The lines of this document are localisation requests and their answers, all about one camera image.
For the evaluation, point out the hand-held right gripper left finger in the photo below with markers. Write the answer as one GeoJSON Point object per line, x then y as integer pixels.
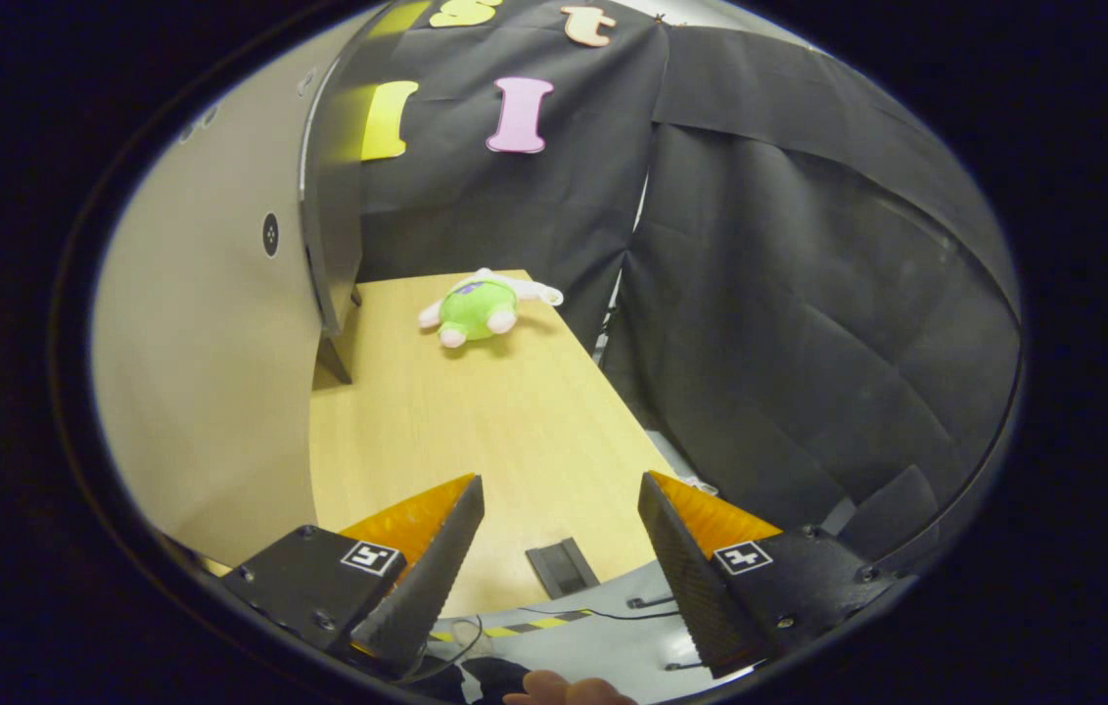
{"type": "Point", "coordinates": [437, 578]}

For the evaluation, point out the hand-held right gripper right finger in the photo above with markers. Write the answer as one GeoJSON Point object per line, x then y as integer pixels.
{"type": "Point", "coordinates": [696, 587]}

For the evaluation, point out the beige cabinet door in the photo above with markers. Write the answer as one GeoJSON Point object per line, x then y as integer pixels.
{"type": "Point", "coordinates": [211, 392]}

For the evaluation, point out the yellow black floor tape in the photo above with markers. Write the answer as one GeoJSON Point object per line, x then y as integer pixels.
{"type": "Point", "coordinates": [534, 623]}

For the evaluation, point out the green plush toy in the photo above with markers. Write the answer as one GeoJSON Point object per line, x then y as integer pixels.
{"type": "Point", "coordinates": [476, 311]}

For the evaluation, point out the black backdrop cloth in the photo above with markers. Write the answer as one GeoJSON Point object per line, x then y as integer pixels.
{"type": "Point", "coordinates": [760, 294]}

